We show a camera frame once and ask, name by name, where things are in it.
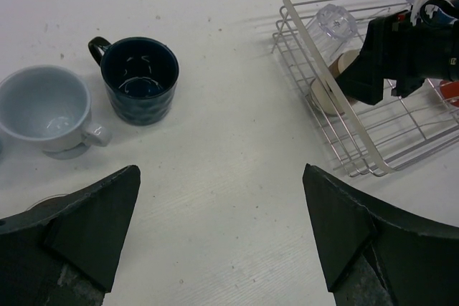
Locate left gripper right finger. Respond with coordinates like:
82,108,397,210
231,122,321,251
303,164,458,305

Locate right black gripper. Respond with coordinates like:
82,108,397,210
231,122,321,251
336,11,458,105

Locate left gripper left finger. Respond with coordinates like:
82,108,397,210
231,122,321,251
1,166,141,305

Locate cream cup brown band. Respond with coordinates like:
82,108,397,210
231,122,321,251
311,49,360,116

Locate clear faceted glass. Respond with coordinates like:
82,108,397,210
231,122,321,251
306,4,358,64

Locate pale grey-blue mug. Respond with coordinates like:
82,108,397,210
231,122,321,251
1,65,112,160

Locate large dark blue mug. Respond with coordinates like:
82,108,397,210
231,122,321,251
87,37,179,126

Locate white cup brown band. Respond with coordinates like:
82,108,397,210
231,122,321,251
26,193,67,211

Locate orange cup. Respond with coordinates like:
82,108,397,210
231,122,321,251
439,80,459,107

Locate metal wire dish rack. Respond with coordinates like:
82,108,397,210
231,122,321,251
273,0,458,176

